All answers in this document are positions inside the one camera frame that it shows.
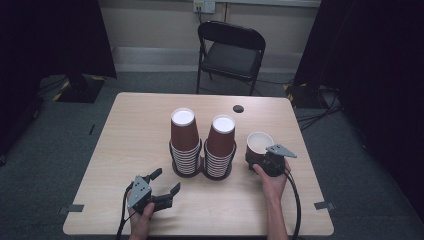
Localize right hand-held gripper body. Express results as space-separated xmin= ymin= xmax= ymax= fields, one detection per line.
xmin=259 ymin=143 xmax=298 ymax=178

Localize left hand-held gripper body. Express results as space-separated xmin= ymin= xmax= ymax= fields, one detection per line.
xmin=126 ymin=175 xmax=160 ymax=216

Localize single brown paper cup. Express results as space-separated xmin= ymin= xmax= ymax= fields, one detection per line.
xmin=245 ymin=131 xmax=275 ymax=166

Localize stack of brown paper cups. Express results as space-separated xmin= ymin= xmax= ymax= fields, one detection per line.
xmin=203 ymin=114 xmax=237 ymax=179
xmin=169 ymin=107 xmax=203 ymax=177

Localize person's right hand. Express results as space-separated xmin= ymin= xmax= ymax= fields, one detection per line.
xmin=252 ymin=159 xmax=292 ymax=201

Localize person's left hand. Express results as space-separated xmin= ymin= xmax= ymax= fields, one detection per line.
xmin=127 ymin=203 xmax=156 ymax=237

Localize grey tape strip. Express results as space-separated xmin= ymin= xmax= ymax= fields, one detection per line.
xmin=57 ymin=203 xmax=85 ymax=215
xmin=313 ymin=201 xmax=336 ymax=211

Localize black stand base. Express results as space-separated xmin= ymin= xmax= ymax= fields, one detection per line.
xmin=283 ymin=83 xmax=322 ymax=110
xmin=53 ymin=73 xmax=107 ymax=104

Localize black folding chair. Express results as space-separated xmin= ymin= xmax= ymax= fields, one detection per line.
xmin=195 ymin=20 xmax=267 ymax=97

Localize dark curtain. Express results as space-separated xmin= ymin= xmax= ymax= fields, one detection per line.
xmin=0 ymin=0 xmax=118 ymax=158
xmin=293 ymin=0 xmax=424 ymax=221

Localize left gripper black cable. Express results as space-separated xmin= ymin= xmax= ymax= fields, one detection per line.
xmin=115 ymin=183 xmax=135 ymax=240

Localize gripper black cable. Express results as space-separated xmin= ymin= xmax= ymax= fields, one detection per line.
xmin=283 ymin=168 xmax=302 ymax=240
xmin=115 ymin=183 xmax=135 ymax=240

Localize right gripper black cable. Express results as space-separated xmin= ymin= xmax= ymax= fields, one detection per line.
xmin=283 ymin=168 xmax=302 ymax=240

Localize black floor cables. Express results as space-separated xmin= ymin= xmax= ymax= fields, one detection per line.
xmin=295 ymin=85 xmax=344 ymax=132

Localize white wall outlet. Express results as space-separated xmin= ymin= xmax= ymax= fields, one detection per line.
xmin=193 ymin=0 xmax=216 ymax=15

